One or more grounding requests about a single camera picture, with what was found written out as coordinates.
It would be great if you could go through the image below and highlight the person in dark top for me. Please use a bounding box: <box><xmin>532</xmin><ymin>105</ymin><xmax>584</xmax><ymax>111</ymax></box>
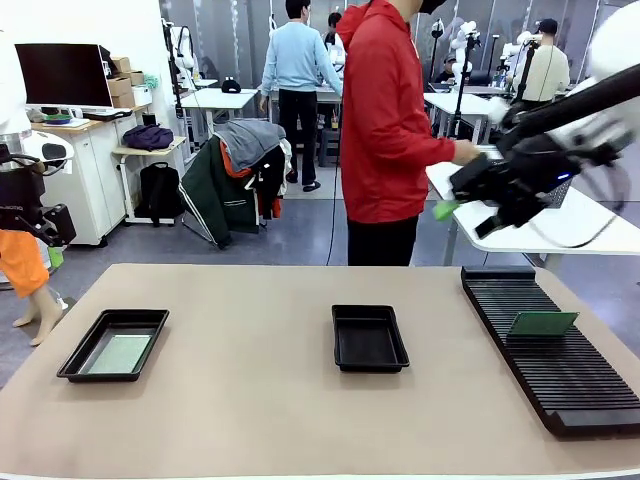
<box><xmin>323</xmin><ymin>12</ymin><xmax>349</xmax><ymax>66</ymax></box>

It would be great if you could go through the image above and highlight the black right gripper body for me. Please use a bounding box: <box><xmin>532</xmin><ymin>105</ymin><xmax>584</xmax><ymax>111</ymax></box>
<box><xmin>492</xmin><ymin>137</ymin><xmax>581</xmax><ymax>226</ymax></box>

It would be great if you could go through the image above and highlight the person in red jacket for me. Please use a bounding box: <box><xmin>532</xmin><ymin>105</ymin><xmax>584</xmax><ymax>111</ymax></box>
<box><xmin>335</xmin><ymin>0</ymin><xmax>481</xmax><ymax>267</ymax></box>

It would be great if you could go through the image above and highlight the green circuit board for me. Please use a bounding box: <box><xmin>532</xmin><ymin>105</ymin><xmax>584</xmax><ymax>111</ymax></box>
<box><xmin>507</xmin><ymin>310</ymin><xmax>581</xmax><ymax>341</ymax></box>
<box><xmin>78</xmin><ymin>333</ymin><xmax>153</xmax><ymax>375</ymax></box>

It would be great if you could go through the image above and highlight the black computer monitor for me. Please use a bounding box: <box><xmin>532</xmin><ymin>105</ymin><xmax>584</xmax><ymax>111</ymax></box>
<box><xmin>14</xmin><ymin>43</ymin><xmax>115</xmax><ymax>109</ymax></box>

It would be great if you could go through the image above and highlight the person in light blue sweater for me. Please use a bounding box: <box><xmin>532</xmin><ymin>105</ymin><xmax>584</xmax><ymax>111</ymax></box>
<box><xmin>258</xmin><ymin>0</ymin><xmax>346</xmax><ymax>194</ymax></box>

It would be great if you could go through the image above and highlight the grey hoodie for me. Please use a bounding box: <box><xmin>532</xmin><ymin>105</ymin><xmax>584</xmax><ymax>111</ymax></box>
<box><xmin>214</xmin><ymin>118</ymin><xmax>287</xmax><ymax>174</ymax></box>

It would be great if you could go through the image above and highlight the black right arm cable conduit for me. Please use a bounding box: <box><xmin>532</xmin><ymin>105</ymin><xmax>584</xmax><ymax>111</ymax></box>
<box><xmin>499</xmin><ymin>62</ymin><xmax>640</xmax><ymax>146</ymax></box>

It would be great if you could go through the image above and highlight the white workshop table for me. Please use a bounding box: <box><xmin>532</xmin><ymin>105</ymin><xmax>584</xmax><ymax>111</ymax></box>
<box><xmin>179</xmin><ymin>87</ymin><xmax>259</xmax><ymax>146</ymax></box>

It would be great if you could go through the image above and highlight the black jacket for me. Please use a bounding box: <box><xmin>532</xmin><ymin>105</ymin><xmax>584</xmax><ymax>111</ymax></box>
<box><xmin>248</xmin><ymin>144</ymin><xmax>286</xmax><ymax>221</ymax></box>

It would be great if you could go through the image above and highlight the dark green jacket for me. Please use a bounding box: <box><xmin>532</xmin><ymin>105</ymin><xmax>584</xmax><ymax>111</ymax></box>
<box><xmin>178</xmin><ymin>134</ymin><xmax>261</xmax><ymax>250</ymax></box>

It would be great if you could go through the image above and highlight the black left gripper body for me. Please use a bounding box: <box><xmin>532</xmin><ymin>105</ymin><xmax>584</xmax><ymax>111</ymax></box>
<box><xmin>0</xmin><ymin>167</ymin><xmax>46</xmax><ymax>229</ymax></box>

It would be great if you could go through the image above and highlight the person's right forearm red sleeve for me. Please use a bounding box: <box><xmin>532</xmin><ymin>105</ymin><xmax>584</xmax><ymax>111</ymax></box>
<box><xmin>409</xmin><ymin>127</ymin><xmax>459</xmax><ymax>164</ymax></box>

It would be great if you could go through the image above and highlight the purple bag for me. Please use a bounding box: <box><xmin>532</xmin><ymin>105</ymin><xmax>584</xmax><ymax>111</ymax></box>
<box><xmin>122</xmin><ymin>123</ymin><xmax>175</xmax><ymax>152</ymax></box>

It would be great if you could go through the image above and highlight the black ESD tray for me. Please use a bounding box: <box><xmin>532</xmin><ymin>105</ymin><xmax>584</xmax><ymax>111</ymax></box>
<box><xmin>56</xmin><ymin>308</ymin><xmax>171</xmax><ymax>385</ymax></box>
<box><xmin>331</xmin><ymin>304</ymin><xmax>411</xmax><ymax>374</ymax></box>

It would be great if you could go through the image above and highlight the person's right hand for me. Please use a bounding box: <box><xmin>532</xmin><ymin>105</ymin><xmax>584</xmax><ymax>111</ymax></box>
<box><xmin>452</xmin><ymin>138</ymin><xmax>481</xmax><ymax>165</ymax></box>

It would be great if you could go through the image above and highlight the person in orange shorts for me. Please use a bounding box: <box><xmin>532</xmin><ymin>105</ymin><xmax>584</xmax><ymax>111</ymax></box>
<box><xmin>0</xmin><ymin>228</ymin><xmax>67</xmax><ymax>347</ymax></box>

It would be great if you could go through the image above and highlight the black backpack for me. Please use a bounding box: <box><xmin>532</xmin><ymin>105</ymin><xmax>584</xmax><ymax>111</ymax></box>
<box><xmin>138</xmin><ymin>162</ymin><xmax>185</xmax><ymax>227</ymax></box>

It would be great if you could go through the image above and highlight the white cabinet wooden top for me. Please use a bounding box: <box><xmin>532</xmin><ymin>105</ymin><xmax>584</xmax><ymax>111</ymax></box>
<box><xmin>30</xmin><ymin>102</ymin><xmax>154</xmax><ymax>247</ymax></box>

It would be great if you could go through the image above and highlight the black keyboard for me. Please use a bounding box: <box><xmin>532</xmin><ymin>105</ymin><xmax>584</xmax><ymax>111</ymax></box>
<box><xmin>82</xmin><ymin>108</ymin><xmax>134</xmax><ymax>122</ymax></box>

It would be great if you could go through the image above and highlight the black slotted board rack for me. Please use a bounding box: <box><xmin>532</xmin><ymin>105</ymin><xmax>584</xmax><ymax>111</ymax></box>
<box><xmin>460</xmin><ymin>265</ymin><xmax>640</xmax><ymax>439</ymax></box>

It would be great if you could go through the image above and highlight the person in cream top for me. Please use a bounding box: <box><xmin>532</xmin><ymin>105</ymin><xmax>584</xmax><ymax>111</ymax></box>
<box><xmin>519</xmin><ymin>18</ymin><xmax>571</xmax><ymax>104</ymax></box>

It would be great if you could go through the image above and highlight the small wooden side table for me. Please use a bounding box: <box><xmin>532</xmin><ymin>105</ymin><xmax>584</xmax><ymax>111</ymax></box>
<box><xmin>112</xmin><ymin>135</ymin><xmax>189</xmax><ymax>226</ymax></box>

